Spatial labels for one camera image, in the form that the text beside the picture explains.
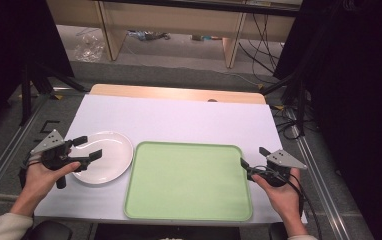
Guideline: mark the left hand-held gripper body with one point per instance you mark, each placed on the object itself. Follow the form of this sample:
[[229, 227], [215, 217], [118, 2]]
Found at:
[[51, 156]]

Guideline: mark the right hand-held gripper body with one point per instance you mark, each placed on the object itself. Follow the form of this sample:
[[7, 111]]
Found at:
[[280, 165]]

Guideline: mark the white plate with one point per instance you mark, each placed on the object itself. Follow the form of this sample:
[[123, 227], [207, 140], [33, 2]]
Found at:
[[112, 160]]

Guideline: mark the person's left hand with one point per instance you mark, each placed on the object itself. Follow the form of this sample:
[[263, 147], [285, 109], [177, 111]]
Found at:
[[39, 181]]

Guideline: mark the person's right hand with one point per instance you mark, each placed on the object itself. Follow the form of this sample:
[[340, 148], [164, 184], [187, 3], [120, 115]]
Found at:
[[284, 200]]

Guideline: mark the green tray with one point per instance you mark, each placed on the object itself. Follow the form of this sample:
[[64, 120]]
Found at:
[[189, 181]]

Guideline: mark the black metal stand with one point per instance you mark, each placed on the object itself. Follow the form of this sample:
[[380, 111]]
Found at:
[[27, 93], [299, 100]]

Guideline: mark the black chair seat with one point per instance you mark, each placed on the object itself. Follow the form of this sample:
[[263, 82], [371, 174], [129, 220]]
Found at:
[[50, 230]]

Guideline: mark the white table sheet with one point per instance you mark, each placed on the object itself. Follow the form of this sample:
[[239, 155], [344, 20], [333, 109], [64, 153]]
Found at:
[[179, 120]]

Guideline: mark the clear plastic bag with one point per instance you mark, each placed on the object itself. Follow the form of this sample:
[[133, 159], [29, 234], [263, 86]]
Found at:
[[89, 46]]

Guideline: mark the wooden table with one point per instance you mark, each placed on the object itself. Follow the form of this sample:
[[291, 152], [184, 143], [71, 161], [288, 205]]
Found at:
[[165, 92]]

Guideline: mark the dark curtain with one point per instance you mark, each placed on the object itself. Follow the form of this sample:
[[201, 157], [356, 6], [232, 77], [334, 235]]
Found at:
[[9, 40], [355, 83]]

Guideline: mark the bluish clutter under desk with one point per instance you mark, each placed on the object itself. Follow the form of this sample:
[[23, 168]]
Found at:
[[148, 35]]

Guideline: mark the beige wooden desk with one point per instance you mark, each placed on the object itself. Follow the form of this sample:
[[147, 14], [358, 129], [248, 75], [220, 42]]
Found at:
[[165, 16]]

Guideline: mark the aluminium rail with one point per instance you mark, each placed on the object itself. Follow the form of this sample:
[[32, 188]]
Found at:
[[325, 186], [5, 163]]

